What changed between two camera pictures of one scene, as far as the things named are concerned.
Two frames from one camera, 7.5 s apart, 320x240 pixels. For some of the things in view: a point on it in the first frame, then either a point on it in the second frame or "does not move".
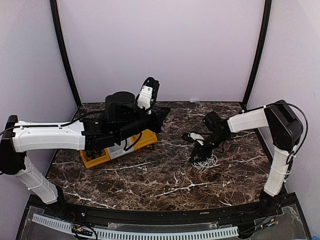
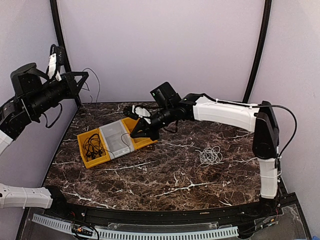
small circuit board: x=79 y=229 does not move
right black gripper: x=199 y=150 -> x=148 y=130
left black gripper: x=159 y=114 -> x=72 y=86
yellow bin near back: x=148 y=137 does not move
